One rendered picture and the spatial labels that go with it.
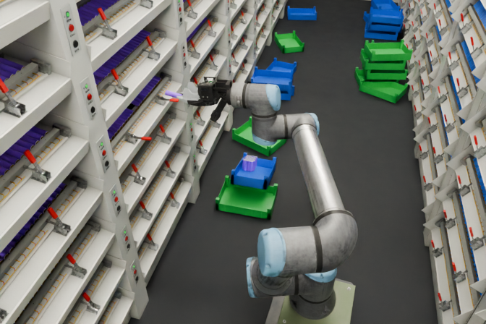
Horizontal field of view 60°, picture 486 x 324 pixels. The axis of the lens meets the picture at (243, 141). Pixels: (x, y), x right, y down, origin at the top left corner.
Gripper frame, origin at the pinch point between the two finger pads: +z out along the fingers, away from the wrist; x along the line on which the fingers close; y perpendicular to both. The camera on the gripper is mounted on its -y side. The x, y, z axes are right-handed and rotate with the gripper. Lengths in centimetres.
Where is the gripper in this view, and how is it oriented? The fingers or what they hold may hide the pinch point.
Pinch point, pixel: (181, 97)
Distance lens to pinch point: 159.8
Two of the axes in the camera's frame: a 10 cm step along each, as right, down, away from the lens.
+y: -0.9, -8.1, -5.9
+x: -2.5, 5.9, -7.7
